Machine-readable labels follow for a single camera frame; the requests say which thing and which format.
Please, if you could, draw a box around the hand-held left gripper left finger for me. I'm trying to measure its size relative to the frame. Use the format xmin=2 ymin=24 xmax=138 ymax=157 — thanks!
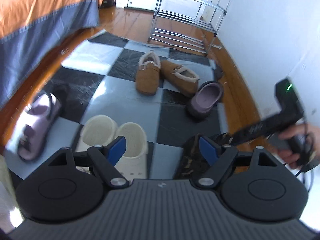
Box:
xmin=47 ymin=135 xmax=129 ymax=189

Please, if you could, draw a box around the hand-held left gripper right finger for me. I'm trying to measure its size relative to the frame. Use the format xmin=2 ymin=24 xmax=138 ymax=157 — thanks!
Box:
xmin=195 ymin=136 xmax=278 ymax=189

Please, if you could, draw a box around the cream clog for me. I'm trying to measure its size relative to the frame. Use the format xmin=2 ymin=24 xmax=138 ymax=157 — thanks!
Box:
xmin=114 ymin=122 xmax=148 ymax=182
xmin=74 ymin=114 xmax=118 ymax=155

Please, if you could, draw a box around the purple clog black sole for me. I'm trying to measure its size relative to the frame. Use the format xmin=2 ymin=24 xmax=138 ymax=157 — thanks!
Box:
xmin=187 ymin=81 xmax=224 ymax=120
xmin=16 ymin=92 xmax=62 ymax=162

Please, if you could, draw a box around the brown fleece slipper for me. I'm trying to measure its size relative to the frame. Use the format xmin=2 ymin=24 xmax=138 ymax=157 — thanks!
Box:
xmin=135 ymin=51 xmax=162 ymax=96
xmin=160 ymin=60 xmax=201 ymax=97

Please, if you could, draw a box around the person's right hand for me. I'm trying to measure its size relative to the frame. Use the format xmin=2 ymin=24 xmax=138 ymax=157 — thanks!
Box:
xmin=278 ymin=124 xmax=320 ymax=170

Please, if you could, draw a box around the black and grey checkered mat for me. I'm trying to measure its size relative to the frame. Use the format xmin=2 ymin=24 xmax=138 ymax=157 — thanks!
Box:
xmin=5 ymin=29 xmax=229 ymax=180

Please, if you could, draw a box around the metal shoe rack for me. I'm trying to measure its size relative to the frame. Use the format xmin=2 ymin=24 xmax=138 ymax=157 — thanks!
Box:
xmin=149 ymin=0 xmax=237 ymax=55

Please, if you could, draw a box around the orange and blue bed sheet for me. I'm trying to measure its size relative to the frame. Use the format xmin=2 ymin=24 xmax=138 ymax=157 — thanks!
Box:
xmin=0 ymin=0 xmax=103 ymax=109

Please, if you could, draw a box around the black cable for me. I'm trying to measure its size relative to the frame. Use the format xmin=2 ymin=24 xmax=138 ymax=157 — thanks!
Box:
xmin=284 ymin=116 xmax=317 ymax=194

